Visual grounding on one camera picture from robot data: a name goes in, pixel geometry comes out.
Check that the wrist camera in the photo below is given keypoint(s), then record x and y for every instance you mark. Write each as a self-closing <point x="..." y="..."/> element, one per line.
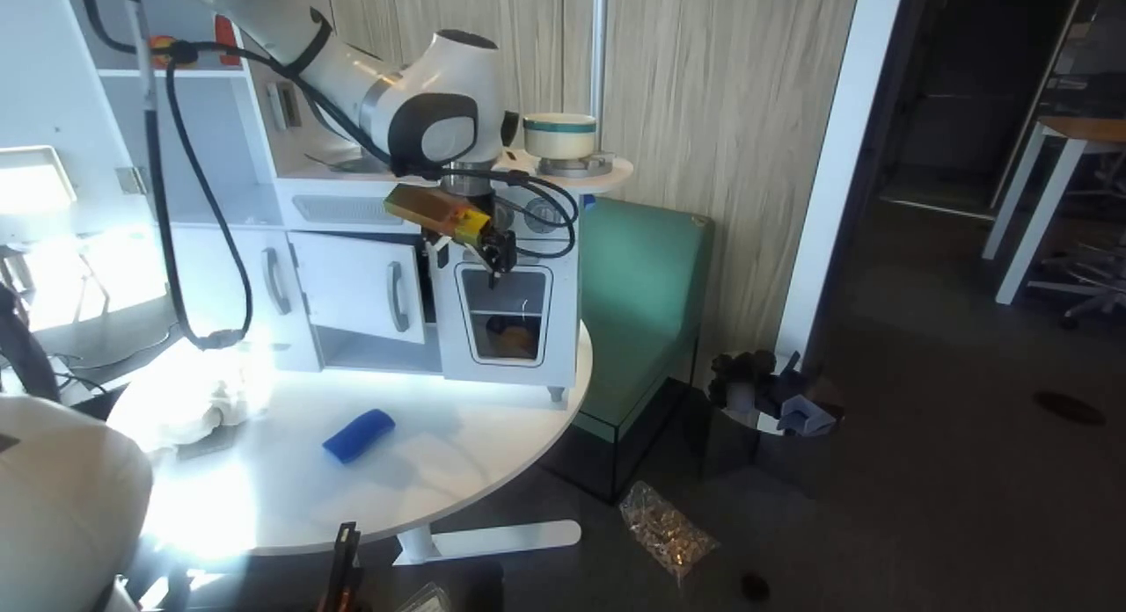
<point x="433" y="209"/>

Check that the office chair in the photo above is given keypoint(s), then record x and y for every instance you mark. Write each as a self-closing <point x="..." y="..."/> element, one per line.
<point x="1091" y="282"/>

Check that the white toy kitchen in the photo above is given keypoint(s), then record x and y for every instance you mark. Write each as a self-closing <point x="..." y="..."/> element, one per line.
<point x="352" y="199"/>

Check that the white table with wooden top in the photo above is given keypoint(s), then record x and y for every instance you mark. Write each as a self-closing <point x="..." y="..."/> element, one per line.
<point x="1056" y="155"/>

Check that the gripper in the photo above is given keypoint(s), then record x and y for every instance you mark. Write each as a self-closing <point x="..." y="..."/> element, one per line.
<point x="498" y="247"/>

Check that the white door with window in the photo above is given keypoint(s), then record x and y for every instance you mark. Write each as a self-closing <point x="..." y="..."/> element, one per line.
<point x="563" y="331"/>

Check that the clear plastic bag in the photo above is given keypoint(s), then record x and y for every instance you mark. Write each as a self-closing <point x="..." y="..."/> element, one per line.
<point x="669" y="533"/>

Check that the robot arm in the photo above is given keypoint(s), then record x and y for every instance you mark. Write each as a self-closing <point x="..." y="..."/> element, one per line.
<point x="440" y="76"/>

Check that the white cloth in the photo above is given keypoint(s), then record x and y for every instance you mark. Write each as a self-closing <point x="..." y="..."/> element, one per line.
<point x="198" y="401"/>

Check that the green bench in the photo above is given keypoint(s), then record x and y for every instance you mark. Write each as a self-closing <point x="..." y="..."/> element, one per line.
<point x="642" y="304"/>

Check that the grey toy burner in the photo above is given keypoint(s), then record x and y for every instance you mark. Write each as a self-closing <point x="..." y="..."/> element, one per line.
<point x="600" y="163"/>

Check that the stove knob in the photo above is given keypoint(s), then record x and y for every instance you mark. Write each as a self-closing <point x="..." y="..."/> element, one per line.
<point x="504" y="214"/>
<point x="544" y="214"/>

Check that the clear packet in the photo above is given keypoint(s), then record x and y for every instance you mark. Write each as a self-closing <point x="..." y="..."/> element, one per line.
<point x="427" y="599"/>

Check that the black tool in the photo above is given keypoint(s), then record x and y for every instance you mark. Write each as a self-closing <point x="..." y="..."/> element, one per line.
<point x="343" y="568"/>

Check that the toy kitchen sink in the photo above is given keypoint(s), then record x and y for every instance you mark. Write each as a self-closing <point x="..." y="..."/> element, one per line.
<point x="347" y="164"/>

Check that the tall white kitchen door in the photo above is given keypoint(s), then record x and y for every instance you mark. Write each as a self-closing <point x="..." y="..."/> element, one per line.
<point x="53" y="84"/>

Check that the cream and green pot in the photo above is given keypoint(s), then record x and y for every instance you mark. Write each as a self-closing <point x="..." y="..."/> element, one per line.
<point x="560" y="135"/>

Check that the red object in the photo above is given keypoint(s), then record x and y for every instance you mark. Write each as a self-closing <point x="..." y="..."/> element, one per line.
<point x="227" y="42"/>

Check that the bin with dark items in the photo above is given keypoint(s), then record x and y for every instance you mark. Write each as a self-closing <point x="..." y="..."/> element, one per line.
<point x="765" y="410"/>

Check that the white cabinet door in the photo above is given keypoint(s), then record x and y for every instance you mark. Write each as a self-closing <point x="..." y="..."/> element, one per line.
<point x="352" y="287"/>
<point x="220" y="295"/>

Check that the silver pole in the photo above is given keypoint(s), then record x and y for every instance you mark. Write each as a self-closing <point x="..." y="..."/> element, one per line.
<point x="599" y="49"/>

